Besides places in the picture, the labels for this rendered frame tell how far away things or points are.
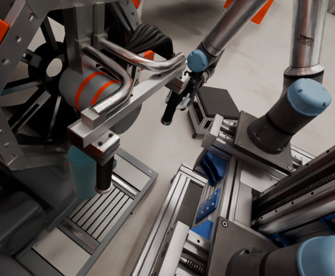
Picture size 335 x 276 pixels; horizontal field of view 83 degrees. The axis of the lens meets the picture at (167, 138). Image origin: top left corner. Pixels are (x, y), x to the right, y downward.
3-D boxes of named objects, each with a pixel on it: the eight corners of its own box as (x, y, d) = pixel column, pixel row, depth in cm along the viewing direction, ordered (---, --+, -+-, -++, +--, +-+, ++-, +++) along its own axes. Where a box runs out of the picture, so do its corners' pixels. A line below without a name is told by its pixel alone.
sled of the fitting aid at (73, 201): (75, 138, 134) (74, 129, 127) (116, 167, 129) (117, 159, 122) (0, 191, 101) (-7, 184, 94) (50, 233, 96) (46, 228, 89)
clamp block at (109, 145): (87, 129, 42) (86, 111, 38) (119, 151, 41) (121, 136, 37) (68, 142, 39) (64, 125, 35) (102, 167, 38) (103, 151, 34)
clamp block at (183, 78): (163, 75, 65) (167, 61, 61) (185, 88, 64) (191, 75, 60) (155, 81, 62) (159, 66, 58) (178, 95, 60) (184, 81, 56)
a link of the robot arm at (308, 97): (264, 118, 62) (296, 84, 53) (271, 102, 71) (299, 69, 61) (298, 139, 60) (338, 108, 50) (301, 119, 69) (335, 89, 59)
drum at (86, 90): (92, 90, 68) (91, 53, 58) (140, 121, 65) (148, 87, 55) (58, 108, 59) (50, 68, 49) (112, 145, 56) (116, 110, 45)
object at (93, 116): (85, 51, 47) (84, 3, 40) (148, 90, 45) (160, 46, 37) (13, 76, 36) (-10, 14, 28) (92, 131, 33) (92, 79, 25)
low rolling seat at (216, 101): (224, 142, 188) (244, 118, 163) (191, 141, 176) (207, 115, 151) (211, 112, 213) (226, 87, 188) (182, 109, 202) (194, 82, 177)
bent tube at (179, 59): (133, 35, 61) (139, -4, 53) (184, 64, 58) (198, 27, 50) (92, 49, 49) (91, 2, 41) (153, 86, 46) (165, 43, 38)
